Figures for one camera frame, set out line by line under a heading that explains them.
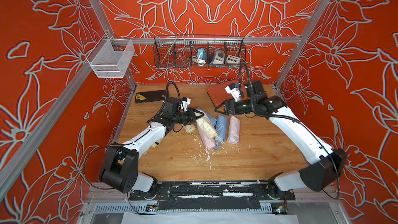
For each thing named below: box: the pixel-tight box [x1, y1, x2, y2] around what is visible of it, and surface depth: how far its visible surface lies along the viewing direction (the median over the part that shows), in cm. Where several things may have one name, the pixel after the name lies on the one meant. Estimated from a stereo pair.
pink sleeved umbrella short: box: [226, 115, 241, 145], surface depth 92 cm
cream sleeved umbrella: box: [195, 114, 219, 139], surface depth 76 cm
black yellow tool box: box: [134, 89, 167, 104], surface depth 112 cm
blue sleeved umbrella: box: [214, 114, 229, 143], surface depth 93 cm
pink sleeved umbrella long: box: [196, 123, 216, 151], surface depth 87 cm
